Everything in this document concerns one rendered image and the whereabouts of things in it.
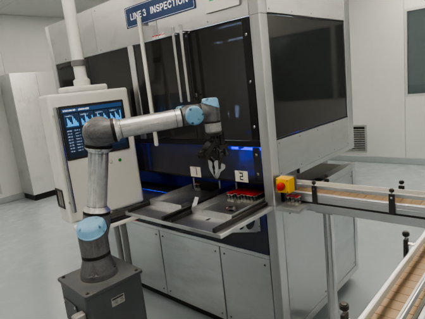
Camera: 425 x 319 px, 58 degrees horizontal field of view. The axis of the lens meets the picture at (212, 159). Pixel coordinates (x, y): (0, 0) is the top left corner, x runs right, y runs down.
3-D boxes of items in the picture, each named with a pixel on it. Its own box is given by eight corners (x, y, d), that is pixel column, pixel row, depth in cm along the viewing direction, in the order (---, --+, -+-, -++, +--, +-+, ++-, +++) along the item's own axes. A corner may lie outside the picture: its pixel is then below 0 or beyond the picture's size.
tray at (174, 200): (192, 188, 240) (191, 183, 239) (223, 193, 222) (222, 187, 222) (150, 205, 215) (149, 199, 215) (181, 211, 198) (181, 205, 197)
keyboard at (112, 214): (140, 206, 242) (140, 202, 241) (152, 209, 231) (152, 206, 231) (80, 225, 217) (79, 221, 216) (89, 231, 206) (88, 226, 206)
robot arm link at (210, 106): (198, 99, 172) (216, 97, 173) (200, 123, 174) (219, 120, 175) (200, 99, 164) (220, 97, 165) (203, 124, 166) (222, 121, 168)
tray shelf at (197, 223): (187, 190, 243) (186, 188, 243) (281, 205, 196) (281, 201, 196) (125, 214, 209) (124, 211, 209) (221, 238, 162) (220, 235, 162)
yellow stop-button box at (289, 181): (284, 188, 191) (283, 174, 190) (296, 189, 186) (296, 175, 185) (276, 192, 186) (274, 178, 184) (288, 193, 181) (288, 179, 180)
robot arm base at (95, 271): (91, 287, 148) (86, 263, 146) (74, 276, 159) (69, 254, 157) (124, 271, 158) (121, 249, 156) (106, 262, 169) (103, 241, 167)
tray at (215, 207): (233, 194, 217) (233, 188, 216) (272, 200, 200) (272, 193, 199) (192, 213, 192) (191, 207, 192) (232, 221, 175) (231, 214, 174)
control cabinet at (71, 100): (131, 197, 266) (113, 83, 251) (145, 201, 252) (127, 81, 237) (59, 219, 235) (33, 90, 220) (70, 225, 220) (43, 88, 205)
